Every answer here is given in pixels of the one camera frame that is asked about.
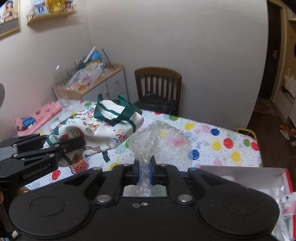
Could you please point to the gold ornament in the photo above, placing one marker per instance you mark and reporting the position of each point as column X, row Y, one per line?
column 55, row 5

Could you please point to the small photo frame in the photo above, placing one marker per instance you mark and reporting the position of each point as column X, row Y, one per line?
column 39, row 7

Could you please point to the yellow metal frame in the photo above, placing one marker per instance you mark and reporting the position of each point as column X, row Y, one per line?
column 246, row 130

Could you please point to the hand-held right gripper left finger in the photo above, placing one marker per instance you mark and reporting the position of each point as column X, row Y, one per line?
column 137, row 173

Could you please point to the white shelf unit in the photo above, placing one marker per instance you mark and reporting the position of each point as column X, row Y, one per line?
column 283, row 104

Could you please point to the white cabinet wooden top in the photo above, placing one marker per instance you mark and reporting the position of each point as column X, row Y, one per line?
column 111, row 83

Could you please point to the red printed packet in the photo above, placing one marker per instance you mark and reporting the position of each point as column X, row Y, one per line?
column 80, row 165

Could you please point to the dark wooden door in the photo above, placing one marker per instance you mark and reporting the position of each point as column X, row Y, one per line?
column 270, row 46

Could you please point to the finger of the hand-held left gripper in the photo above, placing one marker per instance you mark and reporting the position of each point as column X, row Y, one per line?
column 25, row 142
column 69, row 144

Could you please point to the polka dot tablecloth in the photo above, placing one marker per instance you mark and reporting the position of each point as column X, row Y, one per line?
column 208, row 143

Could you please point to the white paper bag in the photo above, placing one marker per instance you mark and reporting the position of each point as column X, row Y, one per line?
column 291, row 83

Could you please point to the clear drinking glass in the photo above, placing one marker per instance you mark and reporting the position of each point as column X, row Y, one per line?
column 61, row 96

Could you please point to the wooden wall shelf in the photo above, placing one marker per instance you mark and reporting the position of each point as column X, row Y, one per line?
column 52, row 16

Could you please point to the black plastic bag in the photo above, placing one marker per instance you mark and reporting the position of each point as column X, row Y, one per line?
column 159, row 103

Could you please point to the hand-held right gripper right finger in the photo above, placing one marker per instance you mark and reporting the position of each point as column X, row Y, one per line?
column 151, row 173

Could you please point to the brown wooden chair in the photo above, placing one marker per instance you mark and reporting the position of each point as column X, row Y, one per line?
column 158, row 75

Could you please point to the small blue toy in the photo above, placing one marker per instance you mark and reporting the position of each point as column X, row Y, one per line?
column 29, row 121

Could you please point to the clear bubble wrap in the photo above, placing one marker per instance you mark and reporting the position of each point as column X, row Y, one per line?
column 161, row 143

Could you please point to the red cardboard box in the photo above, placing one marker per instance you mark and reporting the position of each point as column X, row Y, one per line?
column 242, row 177

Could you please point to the blue bowl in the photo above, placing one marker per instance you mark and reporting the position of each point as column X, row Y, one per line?
column 96, row 55

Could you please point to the clear glass dome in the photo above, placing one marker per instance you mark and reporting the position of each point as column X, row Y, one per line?
column 59, row 73

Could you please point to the framed wall poster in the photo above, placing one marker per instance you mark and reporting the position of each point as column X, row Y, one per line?
column 9, row 18

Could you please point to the clear plastic bag of items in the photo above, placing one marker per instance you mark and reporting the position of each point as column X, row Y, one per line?
column 83, row 77

